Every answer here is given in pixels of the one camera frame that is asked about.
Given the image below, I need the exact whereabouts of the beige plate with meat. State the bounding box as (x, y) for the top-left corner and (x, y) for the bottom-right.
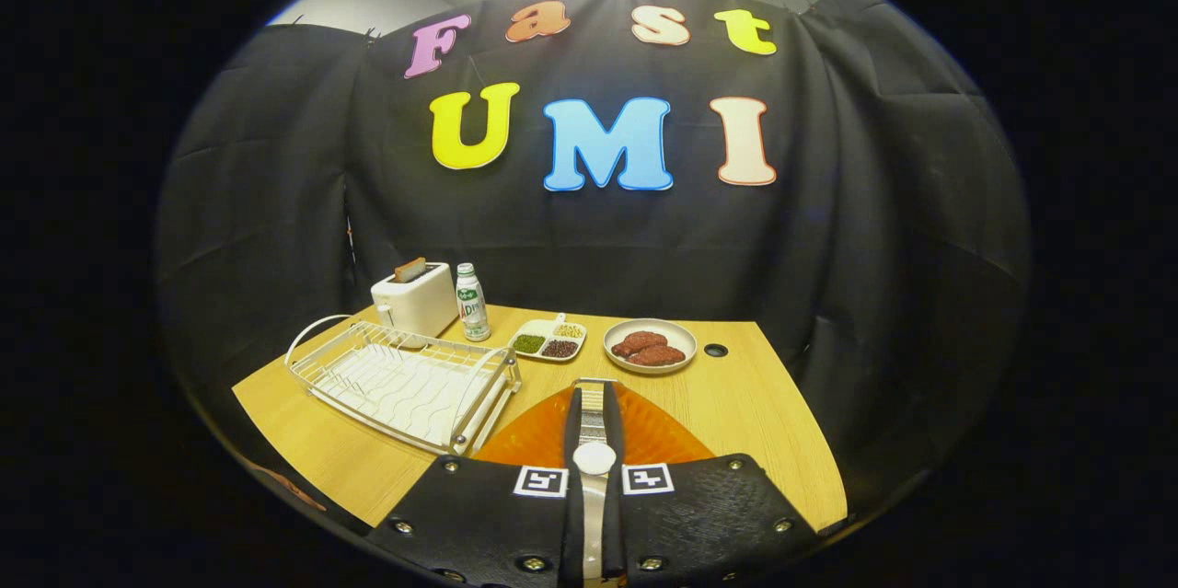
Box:
(603, 318), (699, 375)

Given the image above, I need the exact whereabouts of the white toaster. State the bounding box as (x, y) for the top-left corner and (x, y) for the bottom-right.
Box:
(371, 261), (459, 339)

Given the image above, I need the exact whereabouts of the white divided bean tray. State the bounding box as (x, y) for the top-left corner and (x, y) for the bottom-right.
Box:
(509, 313), (588, 363)

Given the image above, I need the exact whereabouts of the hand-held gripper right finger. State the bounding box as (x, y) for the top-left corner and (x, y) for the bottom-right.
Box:
(598, 379), (820, 588)

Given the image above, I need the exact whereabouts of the white wire dish rack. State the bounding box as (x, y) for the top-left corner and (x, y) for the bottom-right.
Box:
(284, 314), (523, 457)

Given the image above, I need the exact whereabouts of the white green label bottle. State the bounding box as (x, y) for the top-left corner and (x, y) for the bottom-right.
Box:
(456, 262), (491, 343)

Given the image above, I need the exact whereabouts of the black backdrop cloth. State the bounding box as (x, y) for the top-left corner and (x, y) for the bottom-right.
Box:
(152, 0), (1032, 534)

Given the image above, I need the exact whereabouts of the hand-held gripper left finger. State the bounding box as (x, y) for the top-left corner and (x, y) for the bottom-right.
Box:
(368, 379), (595, 588)

